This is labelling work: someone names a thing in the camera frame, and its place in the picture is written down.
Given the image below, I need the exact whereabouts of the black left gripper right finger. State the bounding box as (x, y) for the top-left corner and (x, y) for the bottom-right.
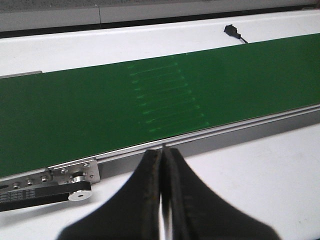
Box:
(161, 147), (279, 240)

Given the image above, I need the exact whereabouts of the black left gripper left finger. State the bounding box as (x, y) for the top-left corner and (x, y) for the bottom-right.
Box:
(58, 150), (161, 240)

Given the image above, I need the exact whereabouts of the silver drive pulley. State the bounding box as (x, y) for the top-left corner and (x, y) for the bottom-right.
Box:
(68, 175), (93, 202)

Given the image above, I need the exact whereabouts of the black timing drive belt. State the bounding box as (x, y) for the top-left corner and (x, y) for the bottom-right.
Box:
(0, 182), (89, 212)

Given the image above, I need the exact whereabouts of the green conveyor belt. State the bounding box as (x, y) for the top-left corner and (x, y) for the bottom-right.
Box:
(0, 34), (320, 177)

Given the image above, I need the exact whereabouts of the black belt sensor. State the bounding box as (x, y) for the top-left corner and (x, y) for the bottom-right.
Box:
(223, 24), (248, 44)

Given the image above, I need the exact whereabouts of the grey speckled stone counter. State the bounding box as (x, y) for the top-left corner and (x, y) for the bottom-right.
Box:
(0, 0), (316, 12)

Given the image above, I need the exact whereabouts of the aluminium conveyor front rail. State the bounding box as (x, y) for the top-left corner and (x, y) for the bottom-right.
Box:
(0, 104), (320, 194)

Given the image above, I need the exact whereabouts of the metal left rail bracket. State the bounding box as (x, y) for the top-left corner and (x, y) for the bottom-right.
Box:
(48, 158), (101, 185)

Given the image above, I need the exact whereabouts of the white conveyor back rail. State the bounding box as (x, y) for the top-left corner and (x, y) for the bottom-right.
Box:
(0, 9), (320, 76)

